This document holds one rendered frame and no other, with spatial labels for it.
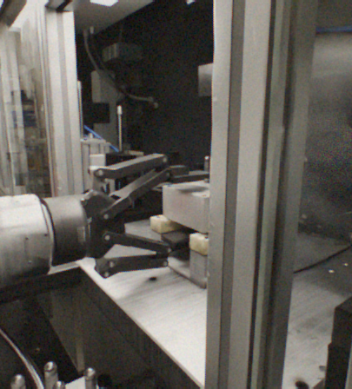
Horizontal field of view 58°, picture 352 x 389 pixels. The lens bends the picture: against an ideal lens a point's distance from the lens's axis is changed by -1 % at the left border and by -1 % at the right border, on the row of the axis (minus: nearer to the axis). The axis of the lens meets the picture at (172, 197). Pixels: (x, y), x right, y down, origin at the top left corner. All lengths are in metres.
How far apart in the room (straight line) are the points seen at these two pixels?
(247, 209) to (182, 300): 0.23
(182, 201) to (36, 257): 0.21
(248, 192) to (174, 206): 0.28
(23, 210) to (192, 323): 0.21
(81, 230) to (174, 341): 0.15
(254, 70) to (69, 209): 0.23
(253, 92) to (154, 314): 0.27
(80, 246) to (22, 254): 0.06
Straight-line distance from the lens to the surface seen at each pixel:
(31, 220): 0.33
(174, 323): 0.37
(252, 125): 0.19
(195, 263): 0.43
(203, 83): 0.50
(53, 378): 0.25
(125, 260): 0.42
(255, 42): 0.20
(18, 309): 0.90
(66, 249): 0.35
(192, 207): 0.43
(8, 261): 0.33
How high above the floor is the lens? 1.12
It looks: 13 degrees down
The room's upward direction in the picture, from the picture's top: straight up
